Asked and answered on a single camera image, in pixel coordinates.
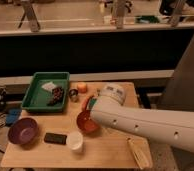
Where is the black eraser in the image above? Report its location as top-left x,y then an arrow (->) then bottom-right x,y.
44,133 -> 67,145

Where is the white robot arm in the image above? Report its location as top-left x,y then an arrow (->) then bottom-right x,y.
90,83 -> 194,153

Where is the small metal cup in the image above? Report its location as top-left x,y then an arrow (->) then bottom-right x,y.
69,89 -> 78,102

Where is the white paper cup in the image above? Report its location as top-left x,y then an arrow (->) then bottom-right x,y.
66,131 -> 83,153

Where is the orange block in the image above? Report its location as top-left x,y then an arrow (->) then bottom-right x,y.
77,82 -> 87,93

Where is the orange carrot toy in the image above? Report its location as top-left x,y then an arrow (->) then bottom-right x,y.
81,95 -> 93,111

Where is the orange bowl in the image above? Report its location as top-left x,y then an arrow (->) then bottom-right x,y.
76,110 -> 99,134

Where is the brown item in tray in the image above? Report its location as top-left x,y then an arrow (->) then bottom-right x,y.
47,87 -> 64,106

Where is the white cloth in tray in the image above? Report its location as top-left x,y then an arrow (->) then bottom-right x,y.
42,82 -> 57,92

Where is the green plastic tray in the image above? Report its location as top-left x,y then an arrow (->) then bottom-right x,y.
21,72 -> 70,113

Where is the beige wooden tool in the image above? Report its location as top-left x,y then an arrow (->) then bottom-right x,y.
127,138 -> 150,170

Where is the purple bowl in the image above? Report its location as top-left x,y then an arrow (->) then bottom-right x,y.
8,118 -> 38,145

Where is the blue box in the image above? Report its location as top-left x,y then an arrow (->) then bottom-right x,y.
5,109 -> 21,126

